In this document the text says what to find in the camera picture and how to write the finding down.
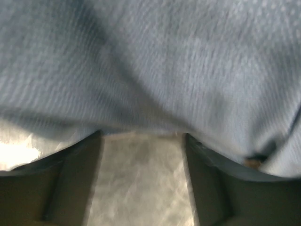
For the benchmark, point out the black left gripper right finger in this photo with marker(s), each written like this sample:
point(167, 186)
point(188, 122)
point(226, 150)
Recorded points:
point(229, 194)

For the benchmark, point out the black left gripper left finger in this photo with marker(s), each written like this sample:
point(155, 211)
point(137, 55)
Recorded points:
point(53, 191)

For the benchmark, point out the blue patterned pillowcase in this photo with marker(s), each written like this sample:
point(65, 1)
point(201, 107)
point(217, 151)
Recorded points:
point(225, 71)

